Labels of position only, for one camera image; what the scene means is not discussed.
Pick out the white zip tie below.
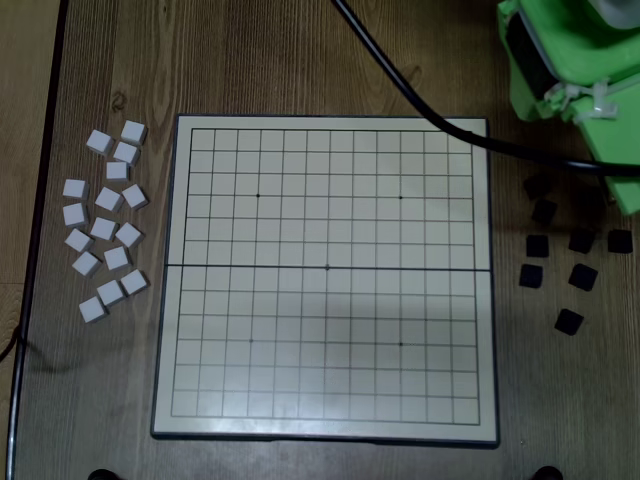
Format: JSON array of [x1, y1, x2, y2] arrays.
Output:
[[542, 82, 584, 111], [574, 79, 621, 122]]

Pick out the thick black camera cable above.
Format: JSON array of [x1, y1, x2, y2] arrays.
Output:
[[332, 0, 640, 177]]

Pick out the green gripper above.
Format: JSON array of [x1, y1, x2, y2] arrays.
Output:
[[496, 0, 640, 124]]

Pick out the thin dark cable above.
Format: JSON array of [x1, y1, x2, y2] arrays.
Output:
[[0, 324, 26, 361]]

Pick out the white gridded go board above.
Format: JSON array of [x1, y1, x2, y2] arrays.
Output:
[[149, 113, 501, 450]]

